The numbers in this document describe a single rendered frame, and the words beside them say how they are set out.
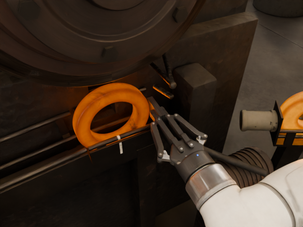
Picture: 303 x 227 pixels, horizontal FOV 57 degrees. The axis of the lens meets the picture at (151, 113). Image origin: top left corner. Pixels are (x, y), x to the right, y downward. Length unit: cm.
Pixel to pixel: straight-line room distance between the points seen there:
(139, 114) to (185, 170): 19
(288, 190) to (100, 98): 40
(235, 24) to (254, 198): 48
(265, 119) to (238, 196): 32
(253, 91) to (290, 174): 153
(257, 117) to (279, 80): 147
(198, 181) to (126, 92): 24
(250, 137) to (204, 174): 120
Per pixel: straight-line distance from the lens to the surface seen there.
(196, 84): 69
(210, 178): 54
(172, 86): 50
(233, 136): 170
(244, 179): 87
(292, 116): 81
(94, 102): 59
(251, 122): 79
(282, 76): 231
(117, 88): 60
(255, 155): 92
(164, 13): 44
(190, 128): 65
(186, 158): 57
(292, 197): 56
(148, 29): 43
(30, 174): 67
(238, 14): 88
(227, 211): 52
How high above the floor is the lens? 121
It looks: 43 degrees down
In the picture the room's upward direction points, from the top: straight up
